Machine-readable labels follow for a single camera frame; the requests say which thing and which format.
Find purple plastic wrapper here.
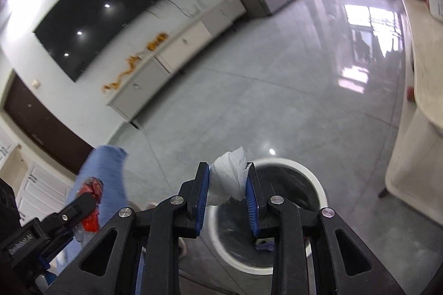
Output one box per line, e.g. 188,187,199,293
254,237,275,252

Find red foil packet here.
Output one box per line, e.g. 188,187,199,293
76,177,104,234

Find white tissue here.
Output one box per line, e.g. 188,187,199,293
207,147,250,206

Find blue fluffy bed cover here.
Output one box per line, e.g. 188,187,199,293
41,143,146,295

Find beige counter table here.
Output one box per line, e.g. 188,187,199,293
384,0,442,224

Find dark brown entrance door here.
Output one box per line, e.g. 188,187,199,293
3,73,93,175

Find white TV cabinet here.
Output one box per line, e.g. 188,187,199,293
107,0,246,123

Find golden dragon ornament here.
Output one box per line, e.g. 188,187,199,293
101,55,141,93

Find golden tiger ornament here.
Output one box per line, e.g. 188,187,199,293
146,32,169,51

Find white wall cabinets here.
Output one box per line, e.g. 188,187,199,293
1,131,74,224

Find black wall television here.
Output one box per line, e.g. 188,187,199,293
34,0,160,81

